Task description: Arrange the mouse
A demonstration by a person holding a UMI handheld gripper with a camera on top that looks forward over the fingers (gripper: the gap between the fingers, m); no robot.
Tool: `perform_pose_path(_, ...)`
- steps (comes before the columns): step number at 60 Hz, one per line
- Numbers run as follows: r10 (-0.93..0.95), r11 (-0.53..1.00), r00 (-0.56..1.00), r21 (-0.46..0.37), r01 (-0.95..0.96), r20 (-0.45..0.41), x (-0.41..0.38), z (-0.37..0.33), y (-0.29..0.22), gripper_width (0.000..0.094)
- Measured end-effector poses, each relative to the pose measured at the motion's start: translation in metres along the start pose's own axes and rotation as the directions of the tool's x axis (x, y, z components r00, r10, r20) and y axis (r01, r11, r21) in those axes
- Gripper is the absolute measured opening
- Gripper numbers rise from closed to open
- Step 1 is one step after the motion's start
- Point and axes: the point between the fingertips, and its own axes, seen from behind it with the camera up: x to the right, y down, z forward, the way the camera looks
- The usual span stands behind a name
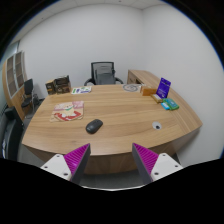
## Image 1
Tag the wooden side cabinet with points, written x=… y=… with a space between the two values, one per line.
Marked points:
x=142 y=77

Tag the black mesh office chair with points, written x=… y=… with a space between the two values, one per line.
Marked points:
x=103 y=73

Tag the white green leaflet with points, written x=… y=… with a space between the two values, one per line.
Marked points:
x=81 y=90

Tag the desk cable grommet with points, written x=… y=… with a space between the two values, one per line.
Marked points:
x=156 y=125

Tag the black visitor chair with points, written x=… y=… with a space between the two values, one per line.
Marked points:
x=29 y=97

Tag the green packet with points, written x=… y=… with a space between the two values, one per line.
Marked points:
x=171 y=103

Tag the black computer mouse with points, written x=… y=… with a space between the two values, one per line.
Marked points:
x=94 y=126

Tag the orange cardboard box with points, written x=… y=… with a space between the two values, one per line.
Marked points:
x=147 y=91

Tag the small yellow box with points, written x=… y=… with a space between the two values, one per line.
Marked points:
x=157 y=98

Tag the cartoon printed mouse pad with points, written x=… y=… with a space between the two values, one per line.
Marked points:
x=67 y=111

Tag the purple standing card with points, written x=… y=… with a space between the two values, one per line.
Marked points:
x=163 y=88

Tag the blue small packet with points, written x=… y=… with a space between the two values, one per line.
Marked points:
x=165 y=106

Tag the wooden bookshelf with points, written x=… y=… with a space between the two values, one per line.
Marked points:
x=13 y=78

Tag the dark brown open box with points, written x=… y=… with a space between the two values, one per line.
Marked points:
x=62 y=85

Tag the small brown box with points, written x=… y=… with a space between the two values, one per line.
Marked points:
x=50 y=87

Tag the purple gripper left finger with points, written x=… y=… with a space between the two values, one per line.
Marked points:
x=70 y=166

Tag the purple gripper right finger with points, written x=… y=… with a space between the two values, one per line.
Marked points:
x=153 y=166

